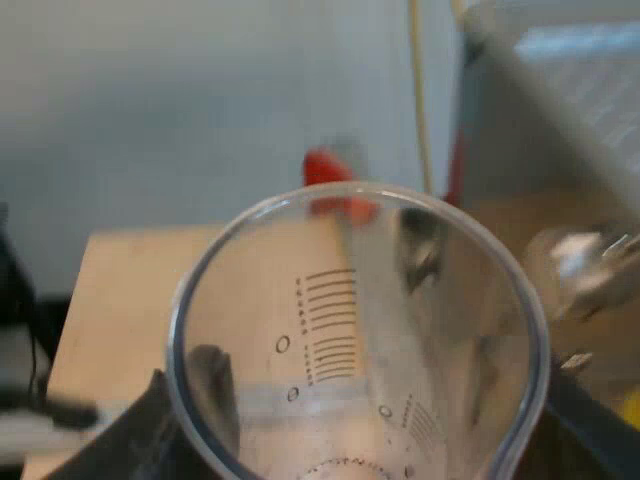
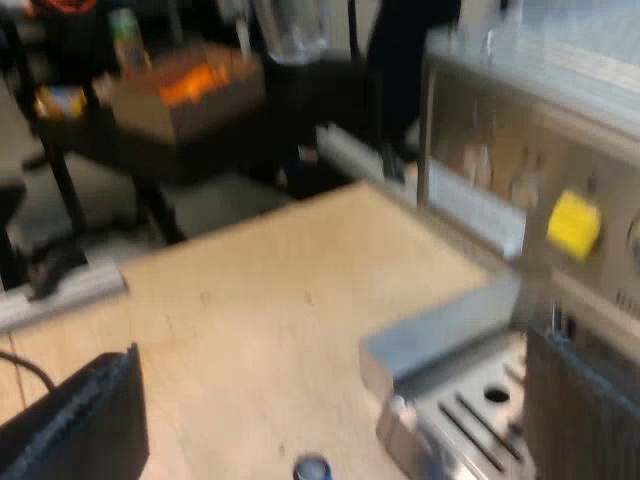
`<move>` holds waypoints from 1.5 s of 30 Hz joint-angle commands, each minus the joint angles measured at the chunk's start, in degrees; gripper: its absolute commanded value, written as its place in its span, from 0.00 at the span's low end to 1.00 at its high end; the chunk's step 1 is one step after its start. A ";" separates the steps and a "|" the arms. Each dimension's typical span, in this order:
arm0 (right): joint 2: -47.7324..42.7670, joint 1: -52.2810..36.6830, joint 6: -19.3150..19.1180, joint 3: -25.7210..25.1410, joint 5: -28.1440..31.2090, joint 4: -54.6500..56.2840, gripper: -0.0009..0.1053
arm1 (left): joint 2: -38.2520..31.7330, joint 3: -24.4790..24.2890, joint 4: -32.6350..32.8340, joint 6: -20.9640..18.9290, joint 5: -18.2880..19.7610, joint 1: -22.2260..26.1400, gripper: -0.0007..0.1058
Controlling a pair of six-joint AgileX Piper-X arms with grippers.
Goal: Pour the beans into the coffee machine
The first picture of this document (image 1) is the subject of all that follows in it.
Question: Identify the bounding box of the steel espresso machine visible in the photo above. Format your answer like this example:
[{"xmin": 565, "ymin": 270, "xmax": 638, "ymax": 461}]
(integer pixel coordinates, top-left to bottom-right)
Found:
[{"xmin": 447, "ymin": 0, "xmax": 640, "ymax": 325}]

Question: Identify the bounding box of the yellow cable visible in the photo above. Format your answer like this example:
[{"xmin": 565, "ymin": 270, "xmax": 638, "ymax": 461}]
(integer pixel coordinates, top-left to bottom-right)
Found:
[{"xmin": 408, "ymin": 0, "xmax": 435, "ymax": 194}]

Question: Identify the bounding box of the black tripod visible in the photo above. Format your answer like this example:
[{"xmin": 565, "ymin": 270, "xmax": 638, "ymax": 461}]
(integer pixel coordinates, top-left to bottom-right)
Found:
[{"xmin": 0, "ymin": 202, "xmax": 99, "ymax": 431}]

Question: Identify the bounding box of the clear measuring glass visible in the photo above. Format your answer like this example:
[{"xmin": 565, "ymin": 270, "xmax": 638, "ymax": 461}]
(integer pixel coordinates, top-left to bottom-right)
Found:
[{"xmin": 164, "ymin": 182, "xmax": 552, "ymax": 480}]

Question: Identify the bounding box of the filter holder with red-ended handle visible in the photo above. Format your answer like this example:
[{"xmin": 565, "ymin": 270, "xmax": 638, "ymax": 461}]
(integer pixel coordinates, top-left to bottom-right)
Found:
[{"xmin": 302, "ymin": 133, "xmax": 381, "ymax": 231}]

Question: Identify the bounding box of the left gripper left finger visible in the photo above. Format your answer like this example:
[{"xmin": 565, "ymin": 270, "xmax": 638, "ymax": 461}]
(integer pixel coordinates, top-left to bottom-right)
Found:
[{"xmin": 44, "ymin": 369, "xmax": 201, "ymax": 480}]

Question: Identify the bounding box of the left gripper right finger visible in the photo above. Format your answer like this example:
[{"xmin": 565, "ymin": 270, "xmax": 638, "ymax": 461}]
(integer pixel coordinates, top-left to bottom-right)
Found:
[{"xmin": 519, "ymin": 374, "xmax": 640, "ymax": 480}]

